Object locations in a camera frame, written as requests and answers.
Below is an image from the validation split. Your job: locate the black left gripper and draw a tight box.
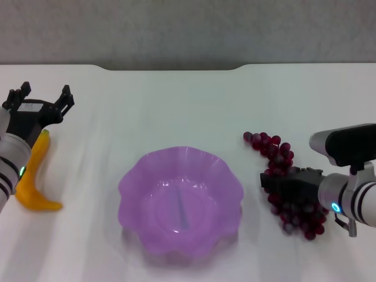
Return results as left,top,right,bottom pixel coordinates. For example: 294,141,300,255
2,81,75,147

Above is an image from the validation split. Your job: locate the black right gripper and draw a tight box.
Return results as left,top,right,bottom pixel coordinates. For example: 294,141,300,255
260,166,325,204

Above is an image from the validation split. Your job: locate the dark red grape bunch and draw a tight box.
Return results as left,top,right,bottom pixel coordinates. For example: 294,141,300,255
243,131,330,240

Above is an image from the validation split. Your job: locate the yellow banana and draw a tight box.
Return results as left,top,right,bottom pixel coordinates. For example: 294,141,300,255
15,129,64,212

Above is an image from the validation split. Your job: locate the purple scalloped plastic bowl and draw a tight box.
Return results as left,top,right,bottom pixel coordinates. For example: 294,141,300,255
118,146,244,260

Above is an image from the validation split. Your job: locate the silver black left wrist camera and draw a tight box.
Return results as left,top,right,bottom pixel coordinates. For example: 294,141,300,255
0,108,10,139

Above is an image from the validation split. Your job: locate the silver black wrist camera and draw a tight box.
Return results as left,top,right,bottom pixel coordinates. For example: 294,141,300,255
0,108,10,139
310,123,376,167

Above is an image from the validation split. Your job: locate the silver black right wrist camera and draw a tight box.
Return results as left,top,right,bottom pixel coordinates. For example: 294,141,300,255
310,123,376,167

